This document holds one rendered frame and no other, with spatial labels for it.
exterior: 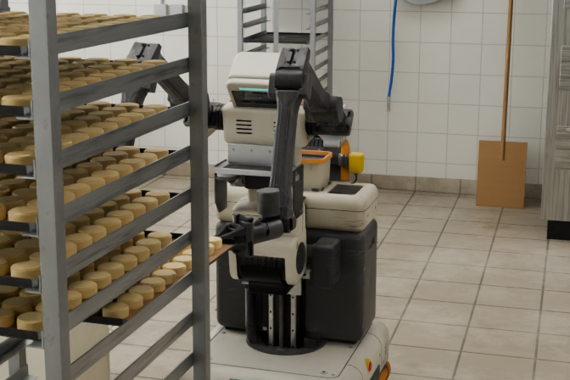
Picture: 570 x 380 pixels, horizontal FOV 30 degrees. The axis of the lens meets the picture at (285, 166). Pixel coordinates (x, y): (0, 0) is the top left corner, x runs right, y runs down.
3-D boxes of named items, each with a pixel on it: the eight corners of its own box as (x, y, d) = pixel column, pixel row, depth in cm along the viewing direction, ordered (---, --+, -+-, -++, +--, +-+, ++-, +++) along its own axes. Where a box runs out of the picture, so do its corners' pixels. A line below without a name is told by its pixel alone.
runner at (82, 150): (181, 113, 220) (181, 98, 219) (194, 114, 219) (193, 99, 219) (19, 178, 160) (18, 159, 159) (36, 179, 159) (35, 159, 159)
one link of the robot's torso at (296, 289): (261, 285, 369) (261, 216, 364) (340, 293, 361) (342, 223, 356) (236, 310, 344) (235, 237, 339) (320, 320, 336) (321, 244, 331)
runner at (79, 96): (181, 69, 218) (181, 55, 217) (193, 70, 217) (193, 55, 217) (16, 119, 158) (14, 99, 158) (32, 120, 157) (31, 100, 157)
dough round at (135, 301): (143, 310, 206) (143, 299, 206) (118, 311, 205) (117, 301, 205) (142, 301, 211) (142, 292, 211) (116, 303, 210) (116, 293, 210)
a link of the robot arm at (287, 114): (313, 76, 283) (274, 76, 286) (308, 69, 278) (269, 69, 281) (298, 235, 273) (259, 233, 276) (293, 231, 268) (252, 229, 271)
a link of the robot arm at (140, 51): (159, 35, 293) (126, 32, 296) (148, 80, 289) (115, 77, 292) (211, 97, 334) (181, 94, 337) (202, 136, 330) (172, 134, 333)
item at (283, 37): (266, 34, 707) (266, 31, 707) (326, 35, 698) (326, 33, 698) (243, 42, 649) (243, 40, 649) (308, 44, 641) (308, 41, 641)
